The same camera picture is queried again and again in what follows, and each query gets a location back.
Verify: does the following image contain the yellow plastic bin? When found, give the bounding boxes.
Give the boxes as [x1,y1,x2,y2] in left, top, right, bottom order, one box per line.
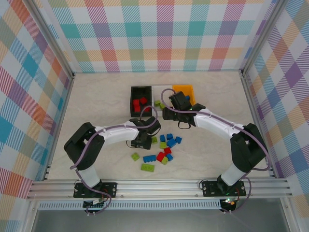
[171,84,196,107]

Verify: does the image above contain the white plastic bin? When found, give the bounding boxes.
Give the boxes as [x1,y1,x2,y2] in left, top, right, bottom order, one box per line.
[152,85,174,116]

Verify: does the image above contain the black plastic bin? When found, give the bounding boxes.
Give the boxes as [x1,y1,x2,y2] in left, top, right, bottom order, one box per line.
[129,86,155,118]

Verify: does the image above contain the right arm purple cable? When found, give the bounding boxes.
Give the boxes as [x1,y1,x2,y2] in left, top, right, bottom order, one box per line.
[161,88,271,215]

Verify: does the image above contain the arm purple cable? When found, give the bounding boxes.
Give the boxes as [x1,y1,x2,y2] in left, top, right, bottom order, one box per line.
[161,88,271,215]
[69,107,160,216]

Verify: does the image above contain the right gripper thin black cable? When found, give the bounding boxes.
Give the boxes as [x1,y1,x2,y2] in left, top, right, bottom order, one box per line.
[178,120,192,131]

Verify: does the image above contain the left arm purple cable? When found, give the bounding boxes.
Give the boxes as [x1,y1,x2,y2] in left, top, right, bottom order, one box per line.
[69,107,160,216]

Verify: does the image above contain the aluminium mounting rail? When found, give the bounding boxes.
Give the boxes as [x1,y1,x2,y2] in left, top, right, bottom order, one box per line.
[26,177,294,201]

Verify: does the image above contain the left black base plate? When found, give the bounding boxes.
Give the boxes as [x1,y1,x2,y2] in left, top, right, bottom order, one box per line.
[73,181,118,199]

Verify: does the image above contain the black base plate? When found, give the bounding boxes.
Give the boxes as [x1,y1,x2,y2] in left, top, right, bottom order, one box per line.
[201,180,249,198]
[73,181,118,199]

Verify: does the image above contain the white slotted cable duct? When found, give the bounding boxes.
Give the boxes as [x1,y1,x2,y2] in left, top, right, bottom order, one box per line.
[38,202,222,210]

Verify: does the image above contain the aluminium side rail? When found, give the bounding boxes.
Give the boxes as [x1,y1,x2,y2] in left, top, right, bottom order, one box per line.
[42,72,76,182]
[240,72,276,179]

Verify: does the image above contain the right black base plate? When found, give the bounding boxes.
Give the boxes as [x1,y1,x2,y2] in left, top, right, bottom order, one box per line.
[201,180,249,198]

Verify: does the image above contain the aluminium frame post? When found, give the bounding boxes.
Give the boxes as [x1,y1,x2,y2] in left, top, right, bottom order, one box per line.
[25,0,75,79]
[239,0,287,78]

